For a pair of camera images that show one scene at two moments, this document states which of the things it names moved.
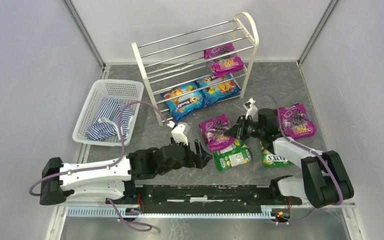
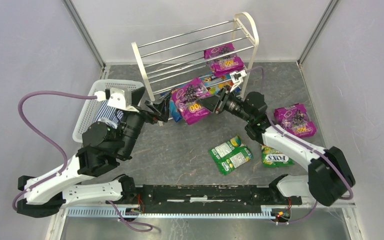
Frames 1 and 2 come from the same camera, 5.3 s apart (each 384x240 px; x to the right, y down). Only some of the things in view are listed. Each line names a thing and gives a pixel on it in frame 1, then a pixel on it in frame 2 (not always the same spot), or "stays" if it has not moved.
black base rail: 203,199 stays
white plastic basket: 124,92 stays
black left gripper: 194,154 -> 148,112
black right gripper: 240,127 -> 221,102
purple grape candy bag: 294,121 stays
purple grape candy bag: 213,130 -> 186,99
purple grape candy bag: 223,59 stays
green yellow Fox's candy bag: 270,160 stays
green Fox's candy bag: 239,153 stays
